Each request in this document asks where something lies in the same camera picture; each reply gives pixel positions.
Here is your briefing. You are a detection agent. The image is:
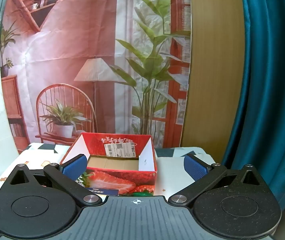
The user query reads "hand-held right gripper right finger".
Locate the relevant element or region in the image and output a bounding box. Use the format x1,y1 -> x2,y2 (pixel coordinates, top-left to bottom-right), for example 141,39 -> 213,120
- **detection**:
169,154 -> 271,207

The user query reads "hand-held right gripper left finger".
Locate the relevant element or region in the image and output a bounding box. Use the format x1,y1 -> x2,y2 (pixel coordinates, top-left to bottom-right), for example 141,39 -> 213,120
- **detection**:
2,154 -> 103,206

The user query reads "red strawberry print cardboard box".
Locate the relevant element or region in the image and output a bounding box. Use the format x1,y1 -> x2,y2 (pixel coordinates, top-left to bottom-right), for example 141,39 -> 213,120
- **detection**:
59,133 -> 157,196

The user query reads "white cartoon print tablecloth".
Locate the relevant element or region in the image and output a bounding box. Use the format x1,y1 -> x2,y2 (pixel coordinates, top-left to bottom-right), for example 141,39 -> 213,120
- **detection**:
0,142 -> 225,234

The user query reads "teal curtain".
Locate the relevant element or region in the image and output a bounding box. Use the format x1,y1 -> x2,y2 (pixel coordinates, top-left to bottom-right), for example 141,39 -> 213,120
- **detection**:
220,0 -> 285,211

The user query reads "wooden wall panel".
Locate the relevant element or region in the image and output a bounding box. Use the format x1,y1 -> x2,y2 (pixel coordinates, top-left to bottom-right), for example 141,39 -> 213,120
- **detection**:
181,0 -> 252,148

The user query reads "printed room scene wall cloth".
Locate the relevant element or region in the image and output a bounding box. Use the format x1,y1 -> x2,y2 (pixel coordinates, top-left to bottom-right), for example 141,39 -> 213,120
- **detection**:
0,0 -> 192,153

